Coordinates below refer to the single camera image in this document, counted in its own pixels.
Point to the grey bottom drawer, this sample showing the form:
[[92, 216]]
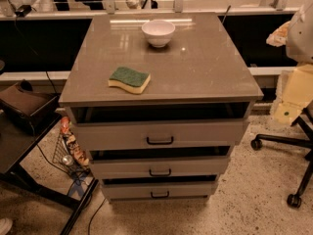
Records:
[[158, 191]]

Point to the grey drawer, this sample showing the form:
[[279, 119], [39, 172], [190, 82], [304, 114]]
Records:
[[159, 134], [158, 191], [140, 168]]

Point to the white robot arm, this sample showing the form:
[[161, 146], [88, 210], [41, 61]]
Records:
[[297, 36]]

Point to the grey drawer cabinet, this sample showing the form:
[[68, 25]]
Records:
[[199, 75]]

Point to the grey top drawer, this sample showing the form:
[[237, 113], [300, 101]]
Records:
[[159, 134]]

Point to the grey middle drawer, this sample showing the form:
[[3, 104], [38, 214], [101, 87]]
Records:
[[140, 168]]

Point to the green yellow sponge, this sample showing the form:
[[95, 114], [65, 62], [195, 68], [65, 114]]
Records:
[[129, 80]]

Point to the white ceramic bowl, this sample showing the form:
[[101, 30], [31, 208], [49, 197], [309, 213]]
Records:
[[158, 33]]

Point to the snack bag in basket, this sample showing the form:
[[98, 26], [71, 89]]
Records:
[[71, 143]]

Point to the dark box on table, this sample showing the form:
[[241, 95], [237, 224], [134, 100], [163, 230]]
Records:
[[26, 108]]

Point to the black side table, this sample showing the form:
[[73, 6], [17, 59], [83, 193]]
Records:
[[15, 145]]

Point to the black office chair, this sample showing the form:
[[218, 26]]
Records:
[[283, 155]]

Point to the black power adapter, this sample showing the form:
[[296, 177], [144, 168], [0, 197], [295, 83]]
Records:
[[23, 10]]

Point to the white shoe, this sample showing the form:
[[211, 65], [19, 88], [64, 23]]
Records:
[[5, 225]]

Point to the black wire basket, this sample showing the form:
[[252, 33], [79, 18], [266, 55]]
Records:
[[64, 160]]

